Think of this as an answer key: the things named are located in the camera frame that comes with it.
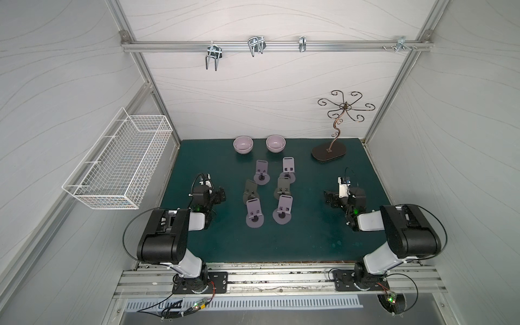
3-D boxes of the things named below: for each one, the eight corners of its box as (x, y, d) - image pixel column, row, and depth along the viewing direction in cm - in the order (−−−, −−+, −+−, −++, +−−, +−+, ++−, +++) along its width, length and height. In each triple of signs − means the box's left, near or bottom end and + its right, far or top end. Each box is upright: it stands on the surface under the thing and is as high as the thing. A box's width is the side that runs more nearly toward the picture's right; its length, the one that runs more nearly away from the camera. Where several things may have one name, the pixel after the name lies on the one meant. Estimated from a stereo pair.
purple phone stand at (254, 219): (247, 227, 89) (245, 217, 81) (248, 209, 95) (247, 198, 87) (263, 227, 89) (263, 217, 81) (263, 209, 95) (263, 198, 87)
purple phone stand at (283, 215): (273, 221, 92) (273, 211, 84) (280, 203, 97) (281, 192, 90) (288, 227, 90) (290, 217, 82) (294, 208, 96) (297, 197, 88)
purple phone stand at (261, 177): (254, 185, 103) (253, 173, 96) (255, 172, 109) (254, 160, 101) (269, 185, 104) (269, 173, 96) (269, 172, 109) (269, 160, 101)
